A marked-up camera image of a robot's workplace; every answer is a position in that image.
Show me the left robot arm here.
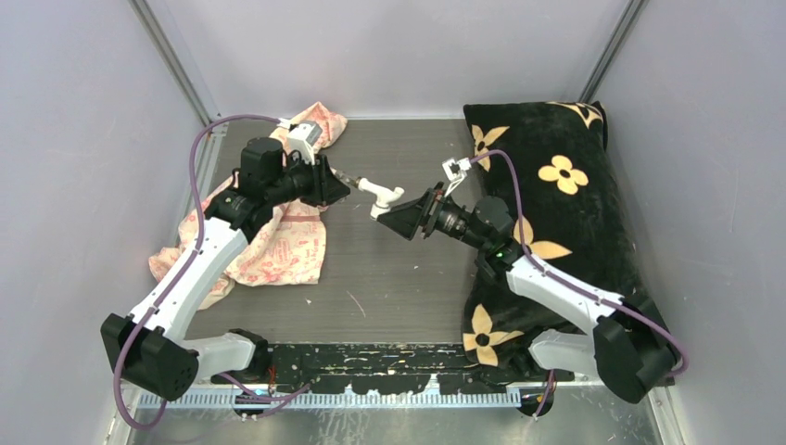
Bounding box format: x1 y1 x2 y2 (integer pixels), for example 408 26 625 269
100 137 350 401

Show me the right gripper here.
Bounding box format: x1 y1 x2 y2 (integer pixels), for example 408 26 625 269
377 181 489 251

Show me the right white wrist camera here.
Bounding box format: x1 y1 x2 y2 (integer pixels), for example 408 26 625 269
441 158 472 197

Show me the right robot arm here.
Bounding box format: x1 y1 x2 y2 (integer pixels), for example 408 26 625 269
371 183 689 403

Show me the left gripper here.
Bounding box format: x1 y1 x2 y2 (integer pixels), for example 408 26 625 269
266 149 349 208

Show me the white plastic water faucet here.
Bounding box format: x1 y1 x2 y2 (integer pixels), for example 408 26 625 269
357 178 405 221

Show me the pink printed cloth bag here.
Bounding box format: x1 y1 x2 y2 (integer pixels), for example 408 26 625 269
148 101 348 310

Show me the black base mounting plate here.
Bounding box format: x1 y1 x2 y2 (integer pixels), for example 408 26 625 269
230 343 547 395

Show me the black flower pattern pillow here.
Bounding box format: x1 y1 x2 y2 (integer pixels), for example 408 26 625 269
461 101 649 368

